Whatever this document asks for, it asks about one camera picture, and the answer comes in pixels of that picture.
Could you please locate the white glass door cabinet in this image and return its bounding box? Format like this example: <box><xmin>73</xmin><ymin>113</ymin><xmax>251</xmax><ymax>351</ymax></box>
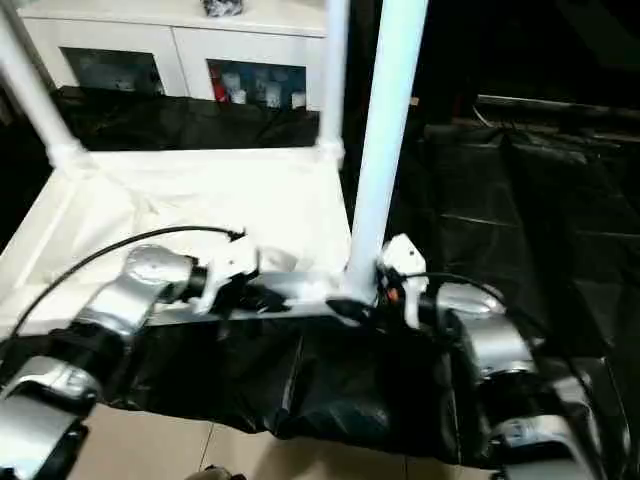
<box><xmin>18</xmin><ymin>0</ymin><xmax>352</xmax><ymax>112</ymax></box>

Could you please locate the black work surface mat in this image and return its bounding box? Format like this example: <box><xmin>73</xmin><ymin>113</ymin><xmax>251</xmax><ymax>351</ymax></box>
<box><xmin>0</xmin><ymin>84</ymin><xmax>640</xmax><ymax>471</ymax></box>

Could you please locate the dark patterned object on cabinet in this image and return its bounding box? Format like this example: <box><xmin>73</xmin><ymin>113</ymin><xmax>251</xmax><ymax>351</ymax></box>
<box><xmin>201</xmin><ymin>0</ymin><xmax>250</xmax><ymax>20</ymax></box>

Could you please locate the white plastic table top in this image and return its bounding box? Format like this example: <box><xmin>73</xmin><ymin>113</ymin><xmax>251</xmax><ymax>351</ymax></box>
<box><xmin>0</xmin><ymin>146</ymin><xmax>372</xmax><ymax>340</ymax></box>

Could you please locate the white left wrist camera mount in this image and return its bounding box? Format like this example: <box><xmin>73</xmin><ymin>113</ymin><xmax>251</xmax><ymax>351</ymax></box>
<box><xmin>191</xmin><ymin>233</ymin><xmax>262</xmax><ymax>316</ymax></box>

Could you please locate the white plastic table leg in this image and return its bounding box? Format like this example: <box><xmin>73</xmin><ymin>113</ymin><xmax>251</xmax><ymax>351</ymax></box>
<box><xmin>341</xmin><ymin>0</ymin><xmax>432</xmax><ymax>307</ymax></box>
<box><xmin>313</xmin><ymin>0</ymin><xmax>350</xmax><ymax>162</ymax></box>
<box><xmin>0</xmin><ymin>0</ymin><xmax>92</xmax><ymax>172</ymax></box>

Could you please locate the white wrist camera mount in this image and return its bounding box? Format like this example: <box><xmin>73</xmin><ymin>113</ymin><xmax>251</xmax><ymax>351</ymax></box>
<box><xmin>376</xmin><ymin>232</ymin><xmax>430</xmax><ymax>330</ymax></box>
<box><xmin>191</xmin><ymin>233</ymin><xmax>262</xmax><ymax>316</ymax></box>

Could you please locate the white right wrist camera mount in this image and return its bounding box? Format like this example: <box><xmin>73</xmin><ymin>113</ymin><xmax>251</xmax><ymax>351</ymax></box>
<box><xmin>376</xmin><ymin>232</ymin><xmax>430</xmax><ymax>330</ymax></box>

